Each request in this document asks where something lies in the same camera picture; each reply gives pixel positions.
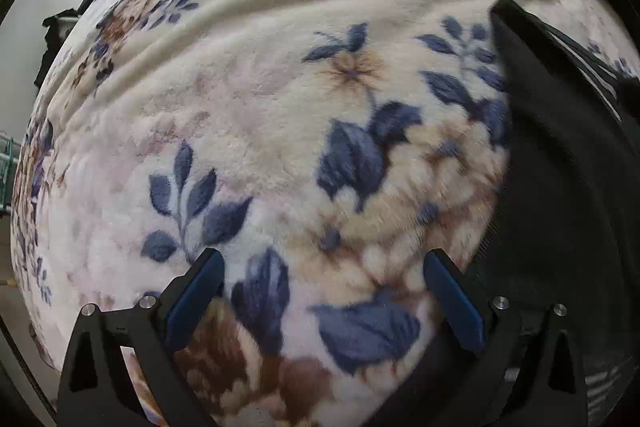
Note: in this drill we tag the dark cloth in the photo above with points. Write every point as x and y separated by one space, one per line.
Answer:
52 39

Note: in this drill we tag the teal metal rack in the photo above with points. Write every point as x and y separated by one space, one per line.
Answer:
8 167

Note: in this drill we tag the black garment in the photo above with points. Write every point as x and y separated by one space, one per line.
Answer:
565 217

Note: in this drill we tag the floral fleece blanket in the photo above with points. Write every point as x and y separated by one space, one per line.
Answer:
280 132

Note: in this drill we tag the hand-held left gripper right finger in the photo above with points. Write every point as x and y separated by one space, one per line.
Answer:
457 302

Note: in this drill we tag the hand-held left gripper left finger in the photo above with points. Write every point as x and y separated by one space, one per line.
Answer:
192 302

